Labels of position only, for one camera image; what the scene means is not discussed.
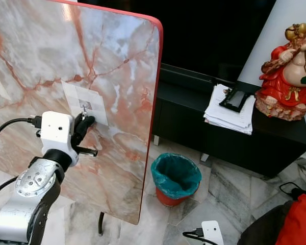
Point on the red cushion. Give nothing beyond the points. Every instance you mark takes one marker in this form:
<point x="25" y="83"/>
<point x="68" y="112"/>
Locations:
<point x="298" y="222"/>

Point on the low black TV console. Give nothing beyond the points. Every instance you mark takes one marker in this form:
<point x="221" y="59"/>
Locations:
<point x="224" y="148"/>

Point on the dark brown seat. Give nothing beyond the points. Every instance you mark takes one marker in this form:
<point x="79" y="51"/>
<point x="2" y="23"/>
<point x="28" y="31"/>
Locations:
<point x="260" y="229"/>

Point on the black tablet device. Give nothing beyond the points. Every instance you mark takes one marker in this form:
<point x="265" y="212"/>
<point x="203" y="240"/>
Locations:
<point x="237" y="99"/>

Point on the pink marble table red rim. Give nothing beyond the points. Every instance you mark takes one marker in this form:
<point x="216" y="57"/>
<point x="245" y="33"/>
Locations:
<point x="112" y="66"/>

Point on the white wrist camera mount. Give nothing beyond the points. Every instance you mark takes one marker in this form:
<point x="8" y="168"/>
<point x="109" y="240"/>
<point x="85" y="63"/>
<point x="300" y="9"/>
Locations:
<point x="56" y="132"/>
<point x="213" y="234"/>

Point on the stack of white papers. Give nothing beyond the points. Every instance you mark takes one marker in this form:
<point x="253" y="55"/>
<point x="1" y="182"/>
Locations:
<point x="224" y="118"/>

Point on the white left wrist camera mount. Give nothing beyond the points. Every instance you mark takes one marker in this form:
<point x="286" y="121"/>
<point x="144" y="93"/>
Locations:
<point x="56" y="132"/>

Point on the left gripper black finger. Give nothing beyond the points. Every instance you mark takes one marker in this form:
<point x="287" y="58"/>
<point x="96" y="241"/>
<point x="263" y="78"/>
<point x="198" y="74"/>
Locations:
<point x="89" y="123"/>
<point x="78" y="130"/>

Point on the red gold Buddha statue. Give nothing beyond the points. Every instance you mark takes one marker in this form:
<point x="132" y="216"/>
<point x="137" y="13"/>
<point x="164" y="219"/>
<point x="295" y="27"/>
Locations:
<point x="280" y="81"/>

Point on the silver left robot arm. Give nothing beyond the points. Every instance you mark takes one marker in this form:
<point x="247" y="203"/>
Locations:
<point x="30" y="194"/>

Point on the red bin teal liner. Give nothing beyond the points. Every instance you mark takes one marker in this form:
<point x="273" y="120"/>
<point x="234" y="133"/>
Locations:
<point x="176" y="176"/>

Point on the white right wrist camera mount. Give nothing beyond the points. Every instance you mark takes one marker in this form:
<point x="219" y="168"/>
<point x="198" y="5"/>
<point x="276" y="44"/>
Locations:
<point x="213" y="234"/>

